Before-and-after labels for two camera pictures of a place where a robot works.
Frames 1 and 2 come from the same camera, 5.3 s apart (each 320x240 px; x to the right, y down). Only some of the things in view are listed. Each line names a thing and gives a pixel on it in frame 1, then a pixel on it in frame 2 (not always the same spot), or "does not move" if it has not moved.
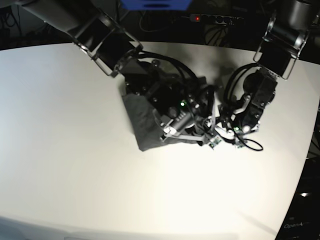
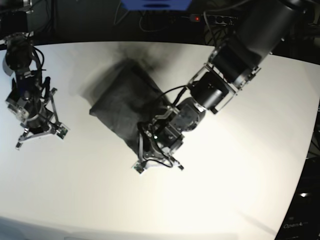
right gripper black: x=191 y=103 to x=33 y=114
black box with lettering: x=302 y=221 does not move
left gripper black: x=241 y=112 to x=160 y=137
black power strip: x=215 y=19 does not move
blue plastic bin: x=156 y=5 does not move
